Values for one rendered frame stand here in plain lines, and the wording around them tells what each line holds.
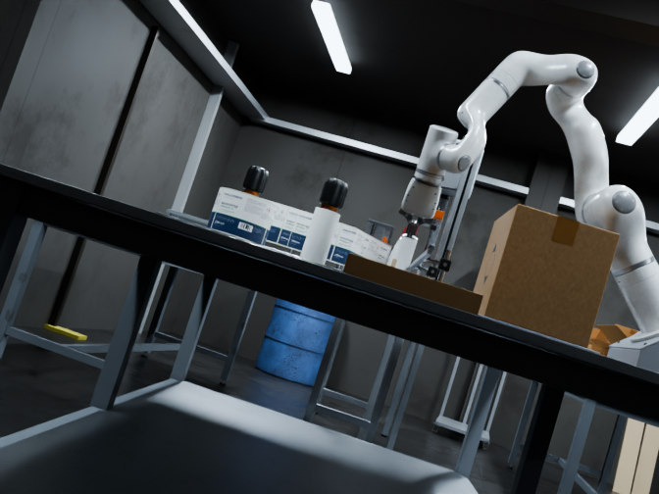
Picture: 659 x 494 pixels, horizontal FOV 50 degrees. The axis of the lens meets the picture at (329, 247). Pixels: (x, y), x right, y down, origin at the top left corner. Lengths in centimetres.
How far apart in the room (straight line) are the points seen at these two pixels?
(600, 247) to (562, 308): 16
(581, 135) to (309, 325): 460
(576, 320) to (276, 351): 501
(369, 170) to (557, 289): 568
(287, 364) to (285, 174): 205
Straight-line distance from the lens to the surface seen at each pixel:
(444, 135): 204
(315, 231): 236
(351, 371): 708
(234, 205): 229
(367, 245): 270
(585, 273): 170
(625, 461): 681
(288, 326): 648
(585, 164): 216
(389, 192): 719
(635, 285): 213
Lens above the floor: 77
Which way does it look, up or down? 4 degrees up
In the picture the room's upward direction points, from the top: 18 degrees clockwise
